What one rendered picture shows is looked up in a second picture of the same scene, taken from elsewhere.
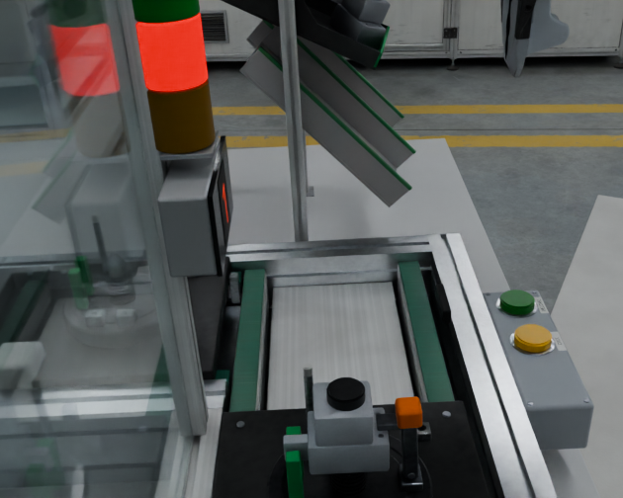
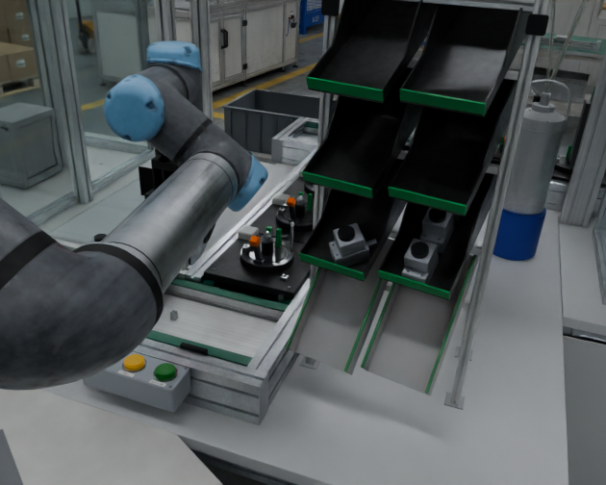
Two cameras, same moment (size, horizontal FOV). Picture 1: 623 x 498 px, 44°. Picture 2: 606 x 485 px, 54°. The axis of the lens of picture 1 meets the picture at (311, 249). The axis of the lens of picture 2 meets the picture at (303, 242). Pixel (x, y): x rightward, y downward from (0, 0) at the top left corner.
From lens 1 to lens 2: 1.63 m
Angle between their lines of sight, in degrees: 89
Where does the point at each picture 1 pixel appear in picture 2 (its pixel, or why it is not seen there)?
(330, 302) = (254, 339)
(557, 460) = (101, 396)
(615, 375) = (126, 456)
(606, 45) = not seen: outside the picture
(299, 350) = (223, 319)
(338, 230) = (377, 399)
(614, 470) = (77, 413)
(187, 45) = not seen: hidden behind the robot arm
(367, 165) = (302, 318)
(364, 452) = not seen: hidden behind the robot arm
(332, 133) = (315, 287)
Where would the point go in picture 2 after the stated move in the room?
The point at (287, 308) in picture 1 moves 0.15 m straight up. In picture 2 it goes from (261, 323) to (262, 268)
